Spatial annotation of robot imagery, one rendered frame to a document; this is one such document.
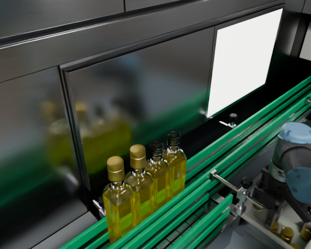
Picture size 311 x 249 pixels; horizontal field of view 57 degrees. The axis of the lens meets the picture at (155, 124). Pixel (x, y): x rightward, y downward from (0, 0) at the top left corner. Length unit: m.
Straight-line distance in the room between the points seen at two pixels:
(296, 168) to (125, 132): 0.41
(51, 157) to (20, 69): 0.23
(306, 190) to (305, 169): 0.04
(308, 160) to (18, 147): 0.61
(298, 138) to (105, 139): 0.46
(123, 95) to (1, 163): 0.30
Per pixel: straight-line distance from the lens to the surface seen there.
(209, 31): 0.87
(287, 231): 0.99
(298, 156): 0.71
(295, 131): 0.75
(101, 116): 0.68
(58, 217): 0.83
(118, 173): 0.60
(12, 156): 0.66
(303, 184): 0.67
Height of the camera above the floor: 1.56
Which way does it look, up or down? 35 degrees down
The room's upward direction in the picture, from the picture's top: straight up
